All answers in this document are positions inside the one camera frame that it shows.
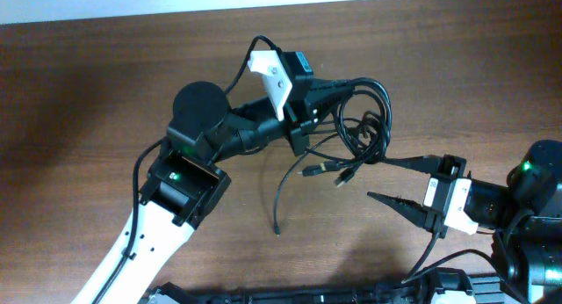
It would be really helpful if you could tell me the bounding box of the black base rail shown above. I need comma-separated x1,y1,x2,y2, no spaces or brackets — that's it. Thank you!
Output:
140,268,508,304

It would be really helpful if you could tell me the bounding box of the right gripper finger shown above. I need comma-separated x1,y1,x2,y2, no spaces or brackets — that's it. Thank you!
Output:
367,192,428,228
382,155,443,174

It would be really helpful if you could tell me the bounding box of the black cable bundle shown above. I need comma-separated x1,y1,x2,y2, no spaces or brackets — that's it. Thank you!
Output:
272,76,393,237

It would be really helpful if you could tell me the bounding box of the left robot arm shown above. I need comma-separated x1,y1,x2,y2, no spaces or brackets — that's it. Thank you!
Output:
74,80,354,303

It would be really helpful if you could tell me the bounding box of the left camera cable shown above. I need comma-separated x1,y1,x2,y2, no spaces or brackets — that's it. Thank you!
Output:
90,34,282,304

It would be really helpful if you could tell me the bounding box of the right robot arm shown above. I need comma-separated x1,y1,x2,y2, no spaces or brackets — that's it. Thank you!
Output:
368,140,561,303

